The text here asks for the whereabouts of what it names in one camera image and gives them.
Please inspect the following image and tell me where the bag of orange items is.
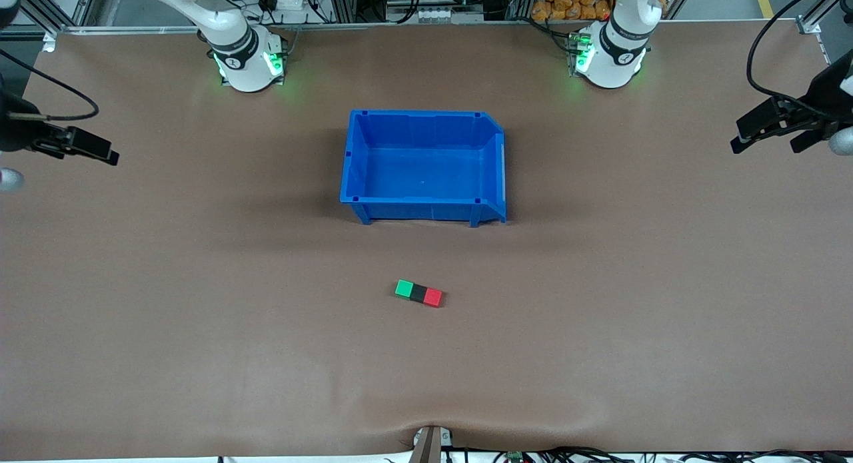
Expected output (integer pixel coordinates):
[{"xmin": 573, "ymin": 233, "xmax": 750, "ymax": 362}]
[{"xmin": 531, "ymin": 0, "xmax": 614, "ymax": 21}]

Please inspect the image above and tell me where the brown table mat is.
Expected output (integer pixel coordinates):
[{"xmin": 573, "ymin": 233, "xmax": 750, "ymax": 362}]
[{"xmin": 0, "ymin": 20, "xmax": 853, "ymax": 461}]

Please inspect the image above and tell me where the blue plastic storage bin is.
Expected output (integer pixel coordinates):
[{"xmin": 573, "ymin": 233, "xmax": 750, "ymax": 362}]
[{"xmin": 339, "ymin": 109, "xmax": 508, "ymax": 228}]

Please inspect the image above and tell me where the metal table clamp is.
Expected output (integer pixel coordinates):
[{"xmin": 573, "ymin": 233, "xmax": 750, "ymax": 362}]
[{"xmin": 410, "ymin": 425, "xmax": 454, "ymax": 463}]

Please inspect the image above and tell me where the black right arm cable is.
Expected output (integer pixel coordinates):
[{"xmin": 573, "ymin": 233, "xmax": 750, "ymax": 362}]
[{"xmin": 0, "ymin": 48, "xmax": 101, "ymax": 122}]

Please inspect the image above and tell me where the aluminium frame post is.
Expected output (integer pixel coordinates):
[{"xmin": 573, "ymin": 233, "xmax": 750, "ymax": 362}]
[
  {"xmin": 796, "ymin": 0, "xmax": 853, "ymax": 35},
  {"xmin": 19, "ymin": 0, "xmax": 101, "ymax": 31}
]

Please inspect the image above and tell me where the aluminium table edge rail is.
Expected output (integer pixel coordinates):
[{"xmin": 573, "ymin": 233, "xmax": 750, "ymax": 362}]
[{"xmin": 59, "ymin": 21, "xmax": 575, "ymax": 35}]

